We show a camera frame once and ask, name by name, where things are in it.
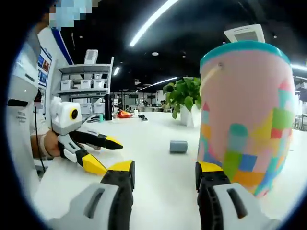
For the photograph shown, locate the person in white shirt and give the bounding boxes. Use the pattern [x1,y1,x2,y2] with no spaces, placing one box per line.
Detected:
[6,95,53,207]

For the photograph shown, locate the blue framed wall poster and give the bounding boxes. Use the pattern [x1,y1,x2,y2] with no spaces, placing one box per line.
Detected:
[37,46,53,115]

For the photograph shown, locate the pink toy storage bucket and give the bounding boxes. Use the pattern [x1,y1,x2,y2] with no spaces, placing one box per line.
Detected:
[196,40,296,198]

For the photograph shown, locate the ceiling air conditioner vent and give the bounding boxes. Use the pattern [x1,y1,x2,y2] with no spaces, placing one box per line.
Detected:
[224,23,266,44]

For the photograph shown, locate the person's left hand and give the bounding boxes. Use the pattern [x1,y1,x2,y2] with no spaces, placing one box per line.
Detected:
[39,130,64,158]

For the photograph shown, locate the black bottle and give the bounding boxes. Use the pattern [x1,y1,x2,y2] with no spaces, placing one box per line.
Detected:
[104,93,113,121]

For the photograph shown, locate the row of white storage bins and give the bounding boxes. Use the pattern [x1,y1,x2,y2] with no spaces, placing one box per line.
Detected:
[60,78,106,91]

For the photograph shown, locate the green plant in white pot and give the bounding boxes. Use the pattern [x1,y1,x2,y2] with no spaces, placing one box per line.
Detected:
[163,76,202,127]

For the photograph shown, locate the red snack bag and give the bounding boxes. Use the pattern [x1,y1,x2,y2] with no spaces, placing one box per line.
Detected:
[117,110,133,119]

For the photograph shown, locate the thin black cable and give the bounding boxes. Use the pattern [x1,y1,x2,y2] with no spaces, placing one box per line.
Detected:
[33,94,47,172]

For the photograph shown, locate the grey toy cylinder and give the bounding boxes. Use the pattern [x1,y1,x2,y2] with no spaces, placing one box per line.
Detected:
[169,140,188,154]

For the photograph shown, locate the white table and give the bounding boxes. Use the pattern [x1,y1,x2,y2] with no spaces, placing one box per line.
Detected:
[33,111,307,230]

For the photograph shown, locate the white chest-worn device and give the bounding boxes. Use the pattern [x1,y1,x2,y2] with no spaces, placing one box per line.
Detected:
[9,39,40,108]

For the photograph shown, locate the grey shelf rack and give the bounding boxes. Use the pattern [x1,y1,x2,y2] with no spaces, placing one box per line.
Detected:
[56,56,115,118]

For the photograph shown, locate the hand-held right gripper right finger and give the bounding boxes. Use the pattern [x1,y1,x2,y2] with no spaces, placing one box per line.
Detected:
[195,161,281,230]

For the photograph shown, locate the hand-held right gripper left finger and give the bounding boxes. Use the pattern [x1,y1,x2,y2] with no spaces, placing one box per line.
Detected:
[45,160,136,230]

